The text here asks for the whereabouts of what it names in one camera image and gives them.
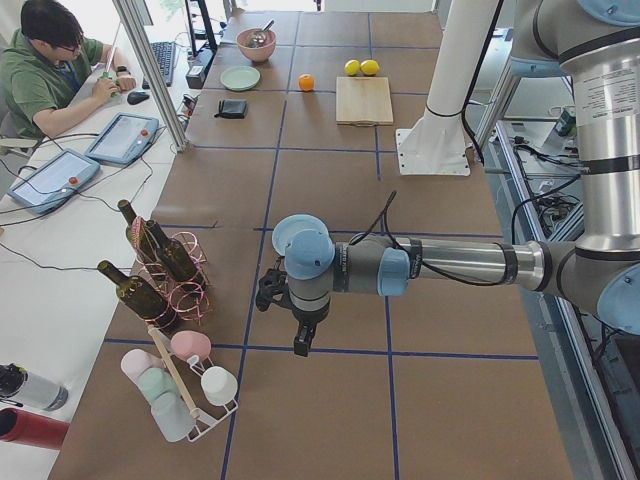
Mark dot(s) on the light green plate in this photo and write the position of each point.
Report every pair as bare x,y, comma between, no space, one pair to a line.
240,78

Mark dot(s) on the front dark wine bottle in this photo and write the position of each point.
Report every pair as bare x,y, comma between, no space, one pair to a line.
142,298

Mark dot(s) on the white cup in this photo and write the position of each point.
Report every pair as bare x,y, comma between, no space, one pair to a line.
219,386

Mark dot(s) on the far blue teach pendant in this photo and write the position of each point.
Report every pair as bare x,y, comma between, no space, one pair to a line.
123,140

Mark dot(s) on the blue teach pendant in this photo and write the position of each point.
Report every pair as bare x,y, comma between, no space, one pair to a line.
51,185
123,140

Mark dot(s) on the black keyboard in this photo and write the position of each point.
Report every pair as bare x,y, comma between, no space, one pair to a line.
165,54

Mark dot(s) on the mint green cup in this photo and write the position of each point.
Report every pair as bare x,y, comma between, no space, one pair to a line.
154,382

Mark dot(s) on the dark wine bottle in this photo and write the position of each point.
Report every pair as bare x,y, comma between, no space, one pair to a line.
142,298
136,234
175,258

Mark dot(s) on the right yellow lemon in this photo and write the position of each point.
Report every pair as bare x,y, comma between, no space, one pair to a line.
369,67

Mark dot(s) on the bamboo cutting board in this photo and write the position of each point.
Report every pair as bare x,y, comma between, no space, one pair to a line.
363,101

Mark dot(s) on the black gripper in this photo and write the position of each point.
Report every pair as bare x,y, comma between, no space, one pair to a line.
306,320

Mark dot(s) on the metal scoop spoon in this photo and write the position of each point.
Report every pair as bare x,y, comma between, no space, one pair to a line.
258,37

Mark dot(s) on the middle dark wine bottle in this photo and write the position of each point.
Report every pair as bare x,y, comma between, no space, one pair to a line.
175,258

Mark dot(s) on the folded dark grey cloth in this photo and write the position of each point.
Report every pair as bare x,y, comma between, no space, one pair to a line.
232,109

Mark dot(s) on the seated person green shirt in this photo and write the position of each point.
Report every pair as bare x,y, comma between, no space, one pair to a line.
53,77

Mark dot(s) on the pink cup on top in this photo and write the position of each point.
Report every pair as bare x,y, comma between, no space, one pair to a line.
188,343

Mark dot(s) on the light blue plate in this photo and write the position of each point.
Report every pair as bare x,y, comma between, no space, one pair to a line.
288,227

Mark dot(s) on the near blue teach pendant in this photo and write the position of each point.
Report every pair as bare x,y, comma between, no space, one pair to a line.
51,185

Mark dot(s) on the light blue grey cup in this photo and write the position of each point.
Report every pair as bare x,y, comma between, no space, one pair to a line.
172,416

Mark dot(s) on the pink bowl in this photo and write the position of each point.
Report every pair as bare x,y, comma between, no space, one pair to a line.
253,50

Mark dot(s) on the black computer mouse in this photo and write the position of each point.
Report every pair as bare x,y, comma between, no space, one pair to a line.
137,97

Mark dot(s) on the red water bottle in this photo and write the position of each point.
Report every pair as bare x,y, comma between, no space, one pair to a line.
27,428

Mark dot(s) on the aluminium frame post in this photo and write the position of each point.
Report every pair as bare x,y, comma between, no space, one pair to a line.
132,22

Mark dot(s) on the white wire cup rack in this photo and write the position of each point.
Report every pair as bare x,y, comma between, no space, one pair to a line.
187,377

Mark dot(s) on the copper wire bottle rack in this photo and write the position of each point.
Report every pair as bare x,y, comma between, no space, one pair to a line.
190,306

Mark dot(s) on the orange fruit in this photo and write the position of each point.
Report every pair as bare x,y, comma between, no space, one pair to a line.
306,82

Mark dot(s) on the pale pink cup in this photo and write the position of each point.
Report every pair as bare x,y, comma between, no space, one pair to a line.
136,361

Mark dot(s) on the grey water bottle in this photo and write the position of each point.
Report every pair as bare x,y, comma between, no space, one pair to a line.
21,387

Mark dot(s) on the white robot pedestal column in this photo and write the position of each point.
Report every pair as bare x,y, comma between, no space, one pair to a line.
436,145

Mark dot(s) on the rear dark wine bottle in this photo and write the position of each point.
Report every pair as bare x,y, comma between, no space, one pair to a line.
136,234

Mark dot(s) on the yellow lemon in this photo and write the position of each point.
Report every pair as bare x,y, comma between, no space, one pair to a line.
352,67
369,67

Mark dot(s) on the left yellow lemon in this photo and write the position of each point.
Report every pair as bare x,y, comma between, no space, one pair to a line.
352,67

